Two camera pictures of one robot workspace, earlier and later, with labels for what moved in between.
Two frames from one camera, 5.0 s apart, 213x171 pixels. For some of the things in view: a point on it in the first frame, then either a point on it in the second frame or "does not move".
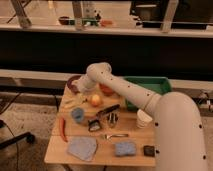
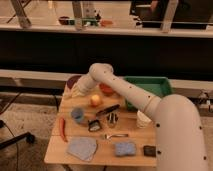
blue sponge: x=125 y=148 does not move
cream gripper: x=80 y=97 → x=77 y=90
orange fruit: x=95 y=99 does not move
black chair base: x=28 y=137 does not move
